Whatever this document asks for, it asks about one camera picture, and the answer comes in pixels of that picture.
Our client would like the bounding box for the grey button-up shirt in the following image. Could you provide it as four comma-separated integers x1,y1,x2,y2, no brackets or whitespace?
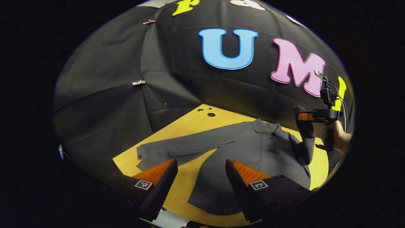
136,104,317,216

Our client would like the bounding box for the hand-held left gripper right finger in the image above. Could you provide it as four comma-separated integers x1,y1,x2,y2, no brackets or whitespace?
225,159,312,224

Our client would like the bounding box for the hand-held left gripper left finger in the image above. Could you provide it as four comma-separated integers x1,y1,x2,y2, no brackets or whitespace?
104,159,178,222

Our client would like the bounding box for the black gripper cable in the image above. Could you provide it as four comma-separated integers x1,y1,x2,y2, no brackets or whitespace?
329,81,349,132

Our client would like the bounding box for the white sheet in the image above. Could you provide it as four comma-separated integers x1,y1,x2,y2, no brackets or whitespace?
141,209,190,227

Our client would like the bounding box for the black backdrop cloth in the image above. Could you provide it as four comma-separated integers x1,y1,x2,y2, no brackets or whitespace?
52,0,355,184

